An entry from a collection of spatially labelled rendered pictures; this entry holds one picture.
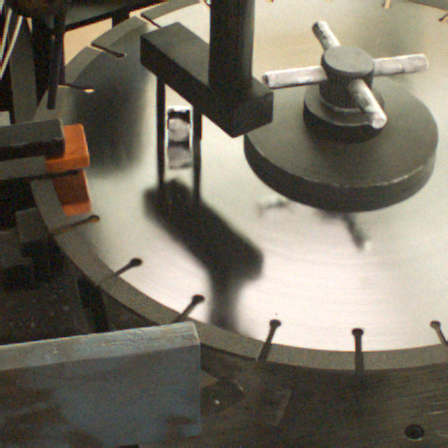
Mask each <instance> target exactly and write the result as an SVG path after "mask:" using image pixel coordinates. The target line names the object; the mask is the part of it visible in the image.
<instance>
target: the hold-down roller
mask: <svg viewBox="0 0 448 448"><path fill-rule="evenodd" d="M191 128H192V122H191V110H190V106H185V105H180V106H177V107H169V108H167V130H168V141H170V142H186V141H187V140H190V134H191Z"/></svg>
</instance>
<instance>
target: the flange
mask: <svg viewBox="0 0 448 448"><path fill-rule="evenodd" d="M271 91H273V93H274V101H273V118H272V122H271V123H269V124H266V125H264V126H262V127H259V128H257V129H255V130H253V131H250V132H248V133H246V134H244V140H245V144H246V146H247V150H248V152H249V154H250V155H251V157H252V158H253V160H254V161H255V162H256V163H257V164H258V165H259V166H260V167H262V168H263V169H264V170H265V171H266V172H267V173H269V174H270V175H271V176H273V177H274V178H276V179H278V180H279V181H281V182H283V183H285V185H287V186H289V187H291V188H294V189H296V190H300V191H303V192H306V193H309V194H313V195H317V196H321V197H327V198H334V199H345V200H360V199H371V198H378V197H383V196H387V195H391V194H394V193H396V192H399V191H401V190H402V191H404V190H406V189H408V188H410V187H412V186H413V185H414V184H416V183H417V182H418V181H420V180H421V179H422V178H423V177H424V176H425V175H426V174H427V173H428V171H429V170H430V168H431V167H432V165H433V163H434V161H435V158H436V154H437V149H438V145H437V143H438V137H439V133H438V126H437V123H436V120H435V118H434V116H433V114H432V112H431V111H430V110H429V108H428V107H427V106H426V105H425V103H424V102H423V101H422V100H420V99H419V98H418V97H417V95H415V94H414V93H413V92H411V91H410V90H408V89H406V88H405V87H403V86H401V85H399V84H397V83H395V82H393V81H390V80H388V79H385V78H383V77H380V76H379V77H374V81H373V90H372V96H373V98H374V99H375V101H376V103H377V104H378V106H379V107H380V109H381V110H382V112H383V113H384V114H385V116H386V118H387V121H386V123H385V124H384V125H383V126H382V127H380V128H371V127H370V126H369V124H368V123H367V121H366V119H365V117H364V116H363V114H362V112H361V113H358V114H355V115H340V114H339V113H336V112H333V111H331V110H329V109H328V108H326V107H325V106H324V105H323V103H322V101H321V99H320V93H319V84H318V85H315V84H311V85H305V86H298V87H291V88H284V89H277V90H271Z"/></svg>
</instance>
